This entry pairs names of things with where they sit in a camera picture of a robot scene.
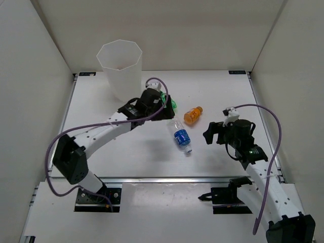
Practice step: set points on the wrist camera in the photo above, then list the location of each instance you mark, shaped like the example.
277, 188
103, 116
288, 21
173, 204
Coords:
153, 84
231, 115

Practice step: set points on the green plastic bottle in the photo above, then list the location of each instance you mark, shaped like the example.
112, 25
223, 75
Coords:
163, 97

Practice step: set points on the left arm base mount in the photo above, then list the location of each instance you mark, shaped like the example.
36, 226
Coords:
86, 202

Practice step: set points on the orange plastic bottle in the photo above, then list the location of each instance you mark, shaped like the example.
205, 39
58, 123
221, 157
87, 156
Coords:
192, 115

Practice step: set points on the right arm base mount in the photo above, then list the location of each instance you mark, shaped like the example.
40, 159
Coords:
225, 200

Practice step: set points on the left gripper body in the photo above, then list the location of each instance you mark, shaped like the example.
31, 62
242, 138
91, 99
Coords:
152, 111

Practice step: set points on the clear bottle blue label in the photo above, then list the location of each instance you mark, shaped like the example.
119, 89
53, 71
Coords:
180, 135

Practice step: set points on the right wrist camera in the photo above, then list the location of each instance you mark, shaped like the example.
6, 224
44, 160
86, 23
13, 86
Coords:
231, 115

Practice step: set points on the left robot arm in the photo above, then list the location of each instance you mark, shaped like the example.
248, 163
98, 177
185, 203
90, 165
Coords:
72, 153

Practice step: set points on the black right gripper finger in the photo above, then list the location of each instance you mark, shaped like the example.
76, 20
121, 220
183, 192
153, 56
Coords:
215, 127
209, 135

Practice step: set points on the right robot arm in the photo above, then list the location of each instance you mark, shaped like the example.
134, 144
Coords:
260, 190

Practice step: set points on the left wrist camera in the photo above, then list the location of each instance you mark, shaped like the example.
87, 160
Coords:
153, 84

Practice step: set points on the white plastic bin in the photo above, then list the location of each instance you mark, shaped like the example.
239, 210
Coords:
121, 61

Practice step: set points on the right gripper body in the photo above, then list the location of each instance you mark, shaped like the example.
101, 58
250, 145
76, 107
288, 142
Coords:
227, 136

